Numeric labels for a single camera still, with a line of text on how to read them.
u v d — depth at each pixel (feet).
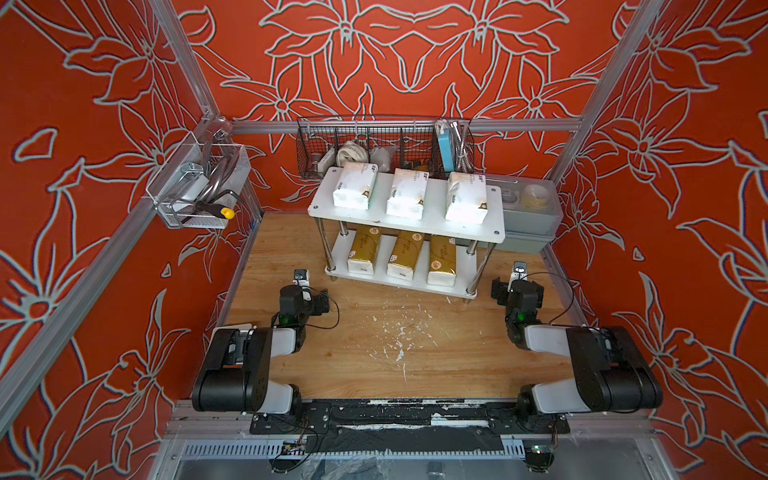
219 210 2.02
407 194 2.29
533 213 3.05
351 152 2.87
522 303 2.27
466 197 2.29
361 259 2.94
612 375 1.41
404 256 2.99
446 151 2.79
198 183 2.34
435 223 2.35
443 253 2.95
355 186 2.37
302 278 2.67
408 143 3.20
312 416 2.40
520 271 2.55
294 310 2.34
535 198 3.04
